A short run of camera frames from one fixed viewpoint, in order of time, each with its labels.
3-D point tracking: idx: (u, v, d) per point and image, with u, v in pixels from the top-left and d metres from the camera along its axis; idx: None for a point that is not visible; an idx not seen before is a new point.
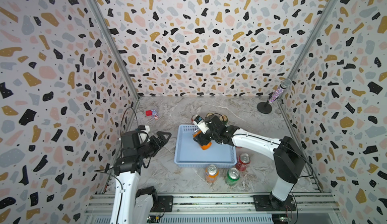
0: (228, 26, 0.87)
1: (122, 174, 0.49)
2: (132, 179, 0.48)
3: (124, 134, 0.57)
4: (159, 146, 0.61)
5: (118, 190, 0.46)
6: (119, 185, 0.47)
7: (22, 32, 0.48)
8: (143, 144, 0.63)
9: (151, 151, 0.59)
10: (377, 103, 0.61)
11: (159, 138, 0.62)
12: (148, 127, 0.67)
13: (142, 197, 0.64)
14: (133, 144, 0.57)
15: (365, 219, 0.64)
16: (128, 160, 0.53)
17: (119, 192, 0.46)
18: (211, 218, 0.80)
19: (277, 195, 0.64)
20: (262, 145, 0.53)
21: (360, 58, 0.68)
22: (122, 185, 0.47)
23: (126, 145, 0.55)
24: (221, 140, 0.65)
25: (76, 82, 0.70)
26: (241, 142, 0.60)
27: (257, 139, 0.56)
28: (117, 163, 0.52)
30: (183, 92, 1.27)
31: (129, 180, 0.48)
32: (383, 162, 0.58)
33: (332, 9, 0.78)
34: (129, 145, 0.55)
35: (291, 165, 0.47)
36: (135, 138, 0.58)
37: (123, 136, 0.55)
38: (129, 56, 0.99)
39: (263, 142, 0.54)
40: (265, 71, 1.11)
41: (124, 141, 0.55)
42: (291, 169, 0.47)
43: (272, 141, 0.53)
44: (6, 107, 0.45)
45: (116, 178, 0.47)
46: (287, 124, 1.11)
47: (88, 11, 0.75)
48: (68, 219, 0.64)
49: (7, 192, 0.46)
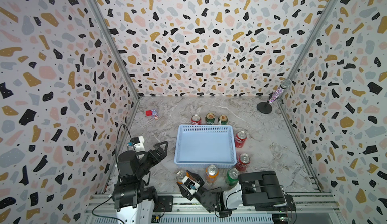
0: (228, 26, 0.87)
1: (123, 211, 0.46)
2: (134, 215, 0.46)
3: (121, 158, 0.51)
4: (157, 160, 0.62)
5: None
6: (122, 221, 0.45)
7: (22, 32, 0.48)
8: (141, 161, 0.59)
9: (150, 165, 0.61)
10: (377, 103, 0.61)
11: (157, 152, 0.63)
12: (142, 138, 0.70)
13: (144, 205, 0.63)
14: (133, 169, 0.52)
15: (365, 219, 0.64)
16: (127, 189, 0.49)
17: None
18: (211, 218, 0.80)
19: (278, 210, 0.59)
20: (239, 200, 0.52)
21: (360, 58, 0.68)
22: (125, 221, 0.45)
23: (124, 172, 0.50)
24: (227, 213, 0.63)
25: (76, 82, 0.70)
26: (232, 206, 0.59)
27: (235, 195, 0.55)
28: (116, 195, 0.48)
30: (183, 92, 1.27)
31: (131, 217, 0.46)
32: (384, 162, 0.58)
33: (332, 9, 0.78)
34: (128, 171, 0.50)
35: (265, 198, 0.46)
36: (134, 161, 0.52)
37: (120, 162, 0.49)
38: (129, 56, 0.99)
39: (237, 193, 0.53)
40: (265, 71, 1.11)
41: (121, 167, 0.48)
42: (267, 201, 0.45)
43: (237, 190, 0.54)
44: (6, 107, 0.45)
45: (118, 215, 0.46)
46: (288, 124, 1.12)
47: (88, 11, 0.75)
48: (68, 219, 0.64)
49: (7, 192, 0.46)
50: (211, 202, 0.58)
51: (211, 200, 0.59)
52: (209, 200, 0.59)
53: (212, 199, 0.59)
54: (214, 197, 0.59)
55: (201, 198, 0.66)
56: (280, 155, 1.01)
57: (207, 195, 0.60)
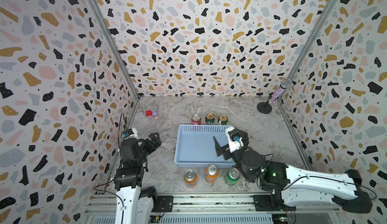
0: (228, 26, 0.87)
1: (123, 189, 0.48)
2: (133, 195, 0.47)
3: (123, 143, 0.54)
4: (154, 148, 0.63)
5: (119, 206, 0.46)
6: (120, 200, 0.47)
7: (22, 32, 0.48)
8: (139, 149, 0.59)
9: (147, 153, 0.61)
10: (377, 103, 0.61)
11: (153, 140, 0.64)
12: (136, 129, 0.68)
13: (143, 201, 0.63)
14: (134, 155, 0.55)
15: (365, 219, 0.64)
16: (128, 172, 0.51)
17: (120, 209, 0.45)
18: (211, 218, 0.80)
19: (290, 204, 0.62)
20: (338, 189, 0.44)
21: (360, 58, 0.68)
22: (123, 201, 0.46)
23: (126, 156, 0.53)
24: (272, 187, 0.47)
25: (76, 82, 0.70)
26: (305, 187, 0.47)
27: (323, 181, 0.45)
28: (117, 177, 0.50)
30: (183, 92, 1.27)
31: (129, 196, 0.47)
32: (384, 162, 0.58)
33: (332, 9, 0.78)
34: (129, 156, 0.53)
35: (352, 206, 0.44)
36: (135, 147, 0.55)
37: (122, 147, 0.52)
38: (129, 56, 0.99)
39: (335, 183, 0.44)
40: (265, 71, 1.11)
41: (123, 152, 0.52)
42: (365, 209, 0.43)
43: (345, 181, 0.44)
44: (6, 107, 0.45)
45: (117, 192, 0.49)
46: (287, 124, 1.11)
47: (88, 11, 0.75)
48: (68, 219, 0.64)
49: (7, 192, 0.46)
50: (255, 163, 0.44)
51: (256, 161, 0.44)
52: (253, 160, 0.44)
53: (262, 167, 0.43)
54: (261, 159, 0.44)
55: (244, 155, 0.53)
56: (281, 155, 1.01)
57: (251, 155, 0.45)
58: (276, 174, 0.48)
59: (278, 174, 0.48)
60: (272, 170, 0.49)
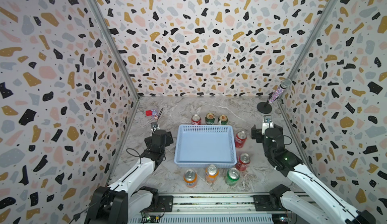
0: (228, 26, 0.87)
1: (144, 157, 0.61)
2: (149, 163, 0.58)
3: (156, 131, 0.68)
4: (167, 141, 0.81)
5: (136, 164, 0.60)
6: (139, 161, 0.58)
7: (22, 32, 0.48)
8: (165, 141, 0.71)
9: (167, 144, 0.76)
10: (377, 103, 0.61)
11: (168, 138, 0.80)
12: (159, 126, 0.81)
13: (144, 192, 0.65)
14: (160, 143, 0.68)
15: None
16: (152, 154, 0.64)
17: (136, 165, 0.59)
18: (211, 218, 0.80)
19: (287, 205, 0.62)
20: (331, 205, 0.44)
21: (360, 58, 0.68)
22: (140, 163, 0.57)
23: (154, 142, 0.65)
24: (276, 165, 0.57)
25: (76, 82, 0.70)
26: (303, 184, 0.51)
27: (323, 192, 0.47)
28: (144, 152, 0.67)
30: (183, 92, 1.27)
31: (147, 162, 0.58)
32: (383, 162, 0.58)
33: (332, 10, 0.78)
34: (156, 143, 0.65)
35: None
36: (163, 138, 0.68)
37: (154, 134, 0.65)
38: (129, 56, 0.99)
39: (332, 201, 0.45)
40: (265, 71, 1.11)
41: (154, 138, 0.65)
42: None
43: (346, 208, 0.43)
44: (6, 107, 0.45)
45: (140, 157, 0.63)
46: (287, 124, 1.11)
47: (88, 11, 0.75)
48: (68, 219, 0.64)
49: (7, 192, 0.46)
50: (273, 133, 0.58)
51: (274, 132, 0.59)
52: (274, 132, 0.59)
53: (277, 145, 0.57)
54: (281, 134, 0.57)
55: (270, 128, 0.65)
56: None
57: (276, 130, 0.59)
58: (287, 159, 0.56)
59: (289, 160, 0.56)
60: (287, 156, 0.58)
